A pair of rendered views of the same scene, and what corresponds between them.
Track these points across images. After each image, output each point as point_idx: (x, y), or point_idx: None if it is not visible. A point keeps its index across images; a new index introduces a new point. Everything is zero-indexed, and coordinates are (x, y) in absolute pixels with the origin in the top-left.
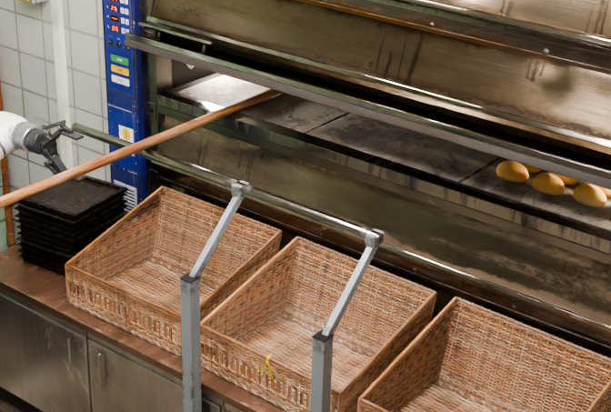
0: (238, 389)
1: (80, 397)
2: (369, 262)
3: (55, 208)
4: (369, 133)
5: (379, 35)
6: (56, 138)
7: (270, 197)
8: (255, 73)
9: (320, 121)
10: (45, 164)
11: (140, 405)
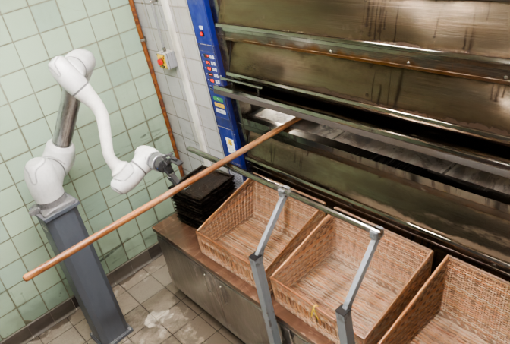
0: (300, 320)
1: (217, 306)
2: (374, 250)
3: (190, 194)
4: None
5: (371, 74)
6: (171, 162)
7: (303, 199)
8: (288, 108)
9: None
10: (168, 178)
11: (247, 317)
